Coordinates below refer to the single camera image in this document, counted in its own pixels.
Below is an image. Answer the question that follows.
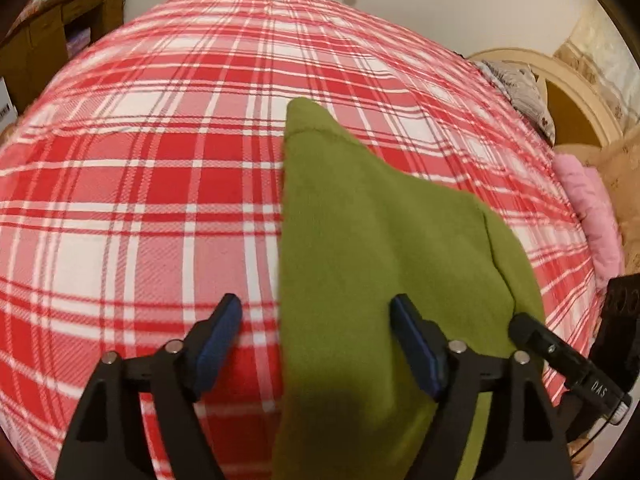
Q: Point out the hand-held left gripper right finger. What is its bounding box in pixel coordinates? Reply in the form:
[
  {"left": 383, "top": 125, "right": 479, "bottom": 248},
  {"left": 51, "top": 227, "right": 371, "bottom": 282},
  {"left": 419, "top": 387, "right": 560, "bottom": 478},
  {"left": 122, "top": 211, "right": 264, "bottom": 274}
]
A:
[{"left": 390, "top": 294, "right": 576, "bottom": 480}]

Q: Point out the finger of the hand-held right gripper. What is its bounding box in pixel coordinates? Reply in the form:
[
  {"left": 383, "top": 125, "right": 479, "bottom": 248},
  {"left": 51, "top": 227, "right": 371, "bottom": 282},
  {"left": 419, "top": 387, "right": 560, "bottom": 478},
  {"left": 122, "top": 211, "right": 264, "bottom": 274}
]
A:
[{"left": 508, "top": 312, "right": 633, "bottom": 424}]

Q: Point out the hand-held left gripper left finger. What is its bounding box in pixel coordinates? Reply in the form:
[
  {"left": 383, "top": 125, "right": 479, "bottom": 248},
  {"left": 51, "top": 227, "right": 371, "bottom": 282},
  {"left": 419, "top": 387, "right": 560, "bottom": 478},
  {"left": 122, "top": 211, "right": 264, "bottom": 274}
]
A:
[{"left": 54, "top": 293, "right": 244, "bottom": 480}]

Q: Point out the green striped knit sweater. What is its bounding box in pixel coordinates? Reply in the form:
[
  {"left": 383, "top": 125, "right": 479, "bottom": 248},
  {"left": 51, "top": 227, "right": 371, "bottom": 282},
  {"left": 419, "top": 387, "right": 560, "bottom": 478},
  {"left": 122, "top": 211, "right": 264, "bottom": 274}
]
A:
[{"left": 270, "top": 97, "right": 547, "bottom": 480}]

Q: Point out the pink folded cloth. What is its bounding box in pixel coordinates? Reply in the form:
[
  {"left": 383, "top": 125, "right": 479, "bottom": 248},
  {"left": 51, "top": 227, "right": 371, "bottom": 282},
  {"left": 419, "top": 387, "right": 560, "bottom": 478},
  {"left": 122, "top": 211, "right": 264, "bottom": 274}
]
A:
[{"left": 552, "top": 153, "right": 627, "bottom": 282}]

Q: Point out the tan patterned blanket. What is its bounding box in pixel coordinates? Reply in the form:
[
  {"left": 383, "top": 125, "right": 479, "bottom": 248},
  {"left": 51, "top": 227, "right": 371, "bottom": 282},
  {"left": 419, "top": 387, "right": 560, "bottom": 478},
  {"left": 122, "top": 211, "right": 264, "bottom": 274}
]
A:
[{"left": 554, "top": 124, "right": 640, "bottom": 281}]

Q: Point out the red plaid blanket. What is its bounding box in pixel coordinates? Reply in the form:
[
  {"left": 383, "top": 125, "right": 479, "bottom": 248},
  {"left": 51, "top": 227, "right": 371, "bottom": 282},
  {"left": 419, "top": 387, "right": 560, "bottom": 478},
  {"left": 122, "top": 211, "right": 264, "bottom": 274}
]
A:
[{"left": 0, "top": 0, "right": 608, "bottom": 480}]

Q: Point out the cream wooden headboard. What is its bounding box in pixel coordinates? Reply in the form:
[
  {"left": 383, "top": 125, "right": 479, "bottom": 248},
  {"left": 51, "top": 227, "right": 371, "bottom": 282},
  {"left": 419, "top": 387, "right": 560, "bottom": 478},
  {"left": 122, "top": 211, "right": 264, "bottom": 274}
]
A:
[{"left": 465, "top": 47, "right": 627, "bottom": 150}]

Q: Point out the grey patterned pillow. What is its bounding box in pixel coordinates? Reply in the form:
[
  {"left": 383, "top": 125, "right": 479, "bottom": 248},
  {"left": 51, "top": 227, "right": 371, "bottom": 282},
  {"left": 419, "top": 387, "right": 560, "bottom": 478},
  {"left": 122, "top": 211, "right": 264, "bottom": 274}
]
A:
[{"left": 475, "top": 59, "right": 557, "bottom": 147}]

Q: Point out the white cardboard box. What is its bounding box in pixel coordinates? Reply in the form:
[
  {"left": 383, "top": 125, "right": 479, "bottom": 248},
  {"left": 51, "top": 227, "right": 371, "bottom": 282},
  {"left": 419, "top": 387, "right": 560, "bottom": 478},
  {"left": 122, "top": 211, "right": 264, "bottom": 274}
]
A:
[{"left": 0, "top": 76, "right": 19, "bottom": 132}]

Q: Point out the wooden desk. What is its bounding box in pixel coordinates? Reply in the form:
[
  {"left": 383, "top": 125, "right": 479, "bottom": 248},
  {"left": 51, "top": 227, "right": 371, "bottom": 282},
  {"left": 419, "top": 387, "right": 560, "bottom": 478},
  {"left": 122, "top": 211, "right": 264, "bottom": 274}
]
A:
[{"left": 0, "top": 0, "right": 126, "bottom": 117}]

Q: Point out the beige patterned wall cloth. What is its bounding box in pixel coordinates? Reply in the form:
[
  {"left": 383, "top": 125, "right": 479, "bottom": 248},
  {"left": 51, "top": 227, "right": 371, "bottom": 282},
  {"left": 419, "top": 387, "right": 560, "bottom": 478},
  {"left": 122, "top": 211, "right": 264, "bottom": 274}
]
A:
[{"left": 552, "top": 5, "right": 640, "bottom": 128}]

